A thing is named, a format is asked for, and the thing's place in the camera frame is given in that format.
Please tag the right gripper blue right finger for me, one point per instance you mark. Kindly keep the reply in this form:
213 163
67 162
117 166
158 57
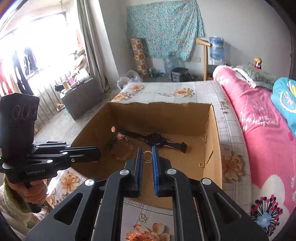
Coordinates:
202 210

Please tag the wooden chair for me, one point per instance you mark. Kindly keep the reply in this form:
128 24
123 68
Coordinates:
206 45

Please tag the small mushroom figurine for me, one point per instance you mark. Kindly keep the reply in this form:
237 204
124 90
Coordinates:
257 63

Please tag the brown cardboard box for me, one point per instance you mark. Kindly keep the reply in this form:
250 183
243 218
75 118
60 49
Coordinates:
184 133

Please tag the dark grey cabinet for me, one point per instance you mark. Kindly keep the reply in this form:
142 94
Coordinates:
82 98

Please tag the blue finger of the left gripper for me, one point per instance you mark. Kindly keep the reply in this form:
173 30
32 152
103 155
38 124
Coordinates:
50 144
81 154

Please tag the blue water jug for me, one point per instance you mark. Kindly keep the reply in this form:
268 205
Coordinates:
216 51

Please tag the orange patterned tall box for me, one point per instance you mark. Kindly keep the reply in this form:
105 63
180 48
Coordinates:
138 53

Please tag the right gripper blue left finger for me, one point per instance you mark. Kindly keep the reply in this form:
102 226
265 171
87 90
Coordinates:
94 210

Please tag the grey patterned pillow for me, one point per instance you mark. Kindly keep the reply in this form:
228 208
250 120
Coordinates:
256 77

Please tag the pink floral quilt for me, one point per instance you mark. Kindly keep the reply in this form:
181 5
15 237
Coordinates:
271 151

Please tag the floral grey bed sheet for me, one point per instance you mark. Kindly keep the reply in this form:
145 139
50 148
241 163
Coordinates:
230 136

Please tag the person left hand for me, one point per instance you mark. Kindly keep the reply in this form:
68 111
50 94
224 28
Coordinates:
35 192

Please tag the pink strap smart watch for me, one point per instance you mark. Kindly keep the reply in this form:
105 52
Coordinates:
155 139

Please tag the grey window curtain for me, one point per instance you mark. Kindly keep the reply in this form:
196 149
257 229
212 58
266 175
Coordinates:
96 68

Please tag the grey rice cooker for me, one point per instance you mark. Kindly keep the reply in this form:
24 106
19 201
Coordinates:
180 74

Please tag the teal floral wall cloth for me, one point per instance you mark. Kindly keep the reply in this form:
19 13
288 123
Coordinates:
166 28

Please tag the white plastic bag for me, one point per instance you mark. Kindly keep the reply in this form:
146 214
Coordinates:
128 77

